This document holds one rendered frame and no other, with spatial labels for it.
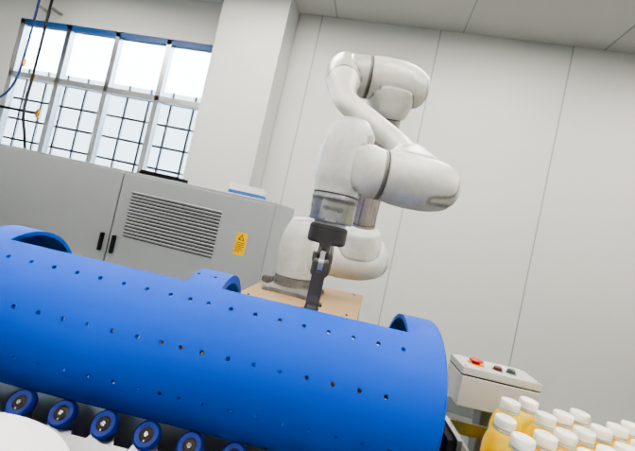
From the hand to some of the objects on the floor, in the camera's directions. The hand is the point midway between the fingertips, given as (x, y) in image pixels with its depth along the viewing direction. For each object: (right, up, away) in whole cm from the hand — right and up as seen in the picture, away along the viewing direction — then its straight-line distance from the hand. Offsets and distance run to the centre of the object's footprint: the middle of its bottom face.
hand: (307, 325), depth 72 cm
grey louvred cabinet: (-154, -92, +196) cm, 266 cm away
